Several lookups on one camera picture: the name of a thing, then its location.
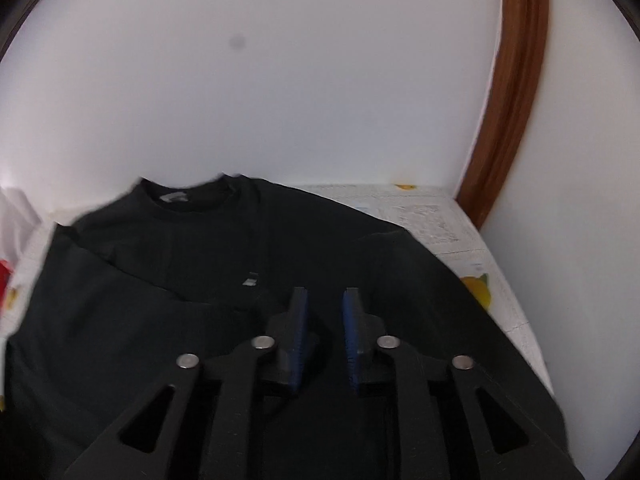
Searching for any black sweatshirt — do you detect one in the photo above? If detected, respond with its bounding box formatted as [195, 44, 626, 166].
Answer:
[1, 177, 578, 479]

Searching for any fruit print tablecloth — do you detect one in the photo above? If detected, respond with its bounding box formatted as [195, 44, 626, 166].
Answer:
[1, 184, 553, 391]

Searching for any red paper gift bag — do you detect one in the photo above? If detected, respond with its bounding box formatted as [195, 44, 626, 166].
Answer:
[0, 260, 13, 304]

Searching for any white plastic bag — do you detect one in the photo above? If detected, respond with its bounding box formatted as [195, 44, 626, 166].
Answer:
[0, 188, 41, 266]

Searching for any brown wooden door frame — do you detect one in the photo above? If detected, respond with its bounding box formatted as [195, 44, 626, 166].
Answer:
[456, 0, 550, 229]

